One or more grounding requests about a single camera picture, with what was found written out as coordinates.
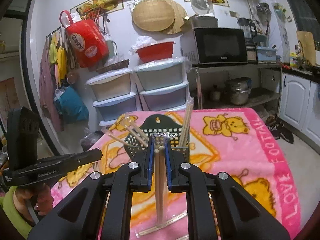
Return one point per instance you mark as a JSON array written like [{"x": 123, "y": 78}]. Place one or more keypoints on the green sleeve forearm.
[{"x": 16, "y": 227}]

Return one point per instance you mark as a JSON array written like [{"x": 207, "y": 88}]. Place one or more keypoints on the wooden cutting board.
[{"x": 308, "y": 46}]

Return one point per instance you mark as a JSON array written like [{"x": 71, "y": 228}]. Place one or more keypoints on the round bamboo tray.
[{"x": 153, "y": 15}]

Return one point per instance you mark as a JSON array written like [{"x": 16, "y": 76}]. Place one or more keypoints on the black blender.
[{"x": 248, "y": 28}]

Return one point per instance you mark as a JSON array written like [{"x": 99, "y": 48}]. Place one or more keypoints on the person's left hand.
[{"x": 43, "y": 196}]

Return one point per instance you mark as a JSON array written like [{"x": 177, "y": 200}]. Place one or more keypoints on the drawer storage tower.
[
  {"x": 163, "y": 84},
  {"x": 115, "y": 94}
]

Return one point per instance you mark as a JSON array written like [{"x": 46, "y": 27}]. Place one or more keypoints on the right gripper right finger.
[{"x": 217, "y": 206}]

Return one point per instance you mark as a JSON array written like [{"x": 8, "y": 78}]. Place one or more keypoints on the stainless steel pots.
[{"x": 238, "y": 90}]

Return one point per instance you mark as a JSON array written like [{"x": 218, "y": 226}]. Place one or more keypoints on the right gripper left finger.
[{"x": 100, "y": 206}]

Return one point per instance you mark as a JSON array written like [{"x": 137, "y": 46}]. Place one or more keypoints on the metal shelf rack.
[{"x": 258, "y": 96}]

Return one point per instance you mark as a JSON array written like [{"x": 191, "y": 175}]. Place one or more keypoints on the wicker basket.
[{"x": 115, "y": 66}]

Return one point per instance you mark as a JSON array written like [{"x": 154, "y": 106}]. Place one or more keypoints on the pink cartoon blanket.
[{"x": 236, "y": 141}]

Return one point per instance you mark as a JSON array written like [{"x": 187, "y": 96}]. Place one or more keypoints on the right drawer storage tower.
[{"x": 163, "y": 84}]

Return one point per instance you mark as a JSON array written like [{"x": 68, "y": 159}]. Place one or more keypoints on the glass pot lid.
[{"x": 202, "y": 7}]

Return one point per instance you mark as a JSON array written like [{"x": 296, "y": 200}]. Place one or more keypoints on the blue hanging bag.
[{"x": 70, "y": 106}]

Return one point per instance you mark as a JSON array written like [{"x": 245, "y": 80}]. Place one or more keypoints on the dark window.
[{"x": 304, "y": 17}]

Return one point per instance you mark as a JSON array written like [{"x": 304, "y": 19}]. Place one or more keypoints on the food picture left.
[{"x": 95, "y": 8}]

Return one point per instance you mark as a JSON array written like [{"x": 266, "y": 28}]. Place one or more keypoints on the green plastic utensil basket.
[{"x": 160, "y": 127}]

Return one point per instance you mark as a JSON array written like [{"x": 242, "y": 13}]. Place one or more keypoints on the white kitchen cabinets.
[{"x": 299, "y": 105}]

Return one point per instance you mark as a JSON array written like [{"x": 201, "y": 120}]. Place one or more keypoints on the red plastic basin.
[{"x": 156, "y": 52}]

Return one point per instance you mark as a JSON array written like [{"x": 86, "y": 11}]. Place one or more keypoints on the left drawer storage tower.
[{"x": 115, "y": 94}]

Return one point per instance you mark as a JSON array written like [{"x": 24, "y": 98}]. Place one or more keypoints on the black microwave oven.
[{"x": 209, "y": 46}]

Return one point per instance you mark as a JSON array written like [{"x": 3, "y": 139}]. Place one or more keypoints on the red hanging bag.
[{"x": 86, "y": 39}]

